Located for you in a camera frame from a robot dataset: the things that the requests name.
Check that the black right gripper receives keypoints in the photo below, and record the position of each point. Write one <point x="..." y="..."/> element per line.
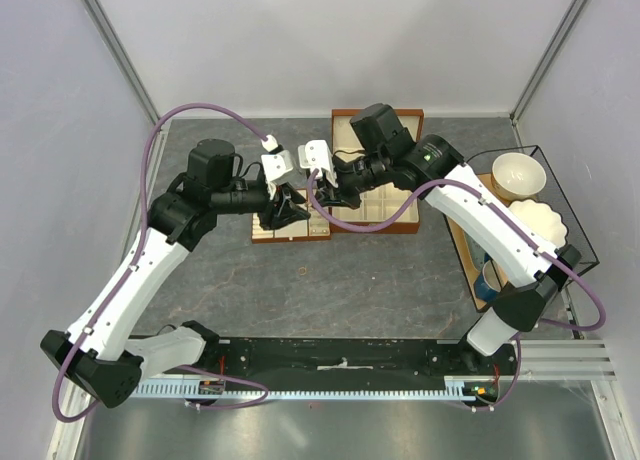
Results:
<point x="328" y="195"/>

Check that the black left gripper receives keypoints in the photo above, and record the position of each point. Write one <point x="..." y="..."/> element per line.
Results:
<point x="285" y="212"/>

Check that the small brown jewelry tray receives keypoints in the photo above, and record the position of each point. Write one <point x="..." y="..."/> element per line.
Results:
<point x="316" y="228"/>

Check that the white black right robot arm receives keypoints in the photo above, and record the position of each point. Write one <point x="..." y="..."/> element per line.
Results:
<point x="432" y="170"/>

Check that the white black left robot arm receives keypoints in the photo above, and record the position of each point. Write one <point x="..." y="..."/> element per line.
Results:
<point x="96" y="352"/>

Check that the large brown jewelry box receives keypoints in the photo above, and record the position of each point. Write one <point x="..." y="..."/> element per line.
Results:
<point x="380" y="204"/>

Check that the wooden rack base board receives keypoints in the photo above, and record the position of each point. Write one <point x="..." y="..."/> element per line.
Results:
<point x="508" y="241"/>

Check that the light blue oblong plate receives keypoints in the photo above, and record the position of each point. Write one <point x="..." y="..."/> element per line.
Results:
<point x="477" y="254"/>

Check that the blue cup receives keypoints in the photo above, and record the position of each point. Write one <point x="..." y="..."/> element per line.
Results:
<point x="487" y="284"/>

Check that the white bowl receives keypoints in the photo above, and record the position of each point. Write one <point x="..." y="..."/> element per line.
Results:
<point x="516" y="176"/>

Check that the white scalloped dish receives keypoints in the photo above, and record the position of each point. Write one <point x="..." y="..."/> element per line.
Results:
<point x="542" y="219"/>

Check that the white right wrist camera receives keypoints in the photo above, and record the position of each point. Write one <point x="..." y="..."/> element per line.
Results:
<point x="316" y="155"/>

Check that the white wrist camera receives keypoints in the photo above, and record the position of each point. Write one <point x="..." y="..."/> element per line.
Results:
<point x="316" y="155"/>
<point x="277" y="162"/>

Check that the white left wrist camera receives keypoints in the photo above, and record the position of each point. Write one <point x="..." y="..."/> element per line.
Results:
<point x="277" y="162"/>

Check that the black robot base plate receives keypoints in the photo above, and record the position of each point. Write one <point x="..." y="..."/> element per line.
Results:
<point x="342" y="363"/>

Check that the light blue cable duct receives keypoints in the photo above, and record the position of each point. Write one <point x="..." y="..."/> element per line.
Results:
<point x="195" y="387"/>

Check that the left aluminium frame post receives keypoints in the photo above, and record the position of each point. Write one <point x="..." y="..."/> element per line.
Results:
<point x="110" y="37"/>

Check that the aluminium frame post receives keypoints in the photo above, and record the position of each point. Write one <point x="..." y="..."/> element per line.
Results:
<point x="110" y="37"/>
<point x="554" y="47"/>

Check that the right aluminium frame post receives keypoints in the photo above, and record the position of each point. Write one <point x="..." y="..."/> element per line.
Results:
<point x="554" y="47"/>

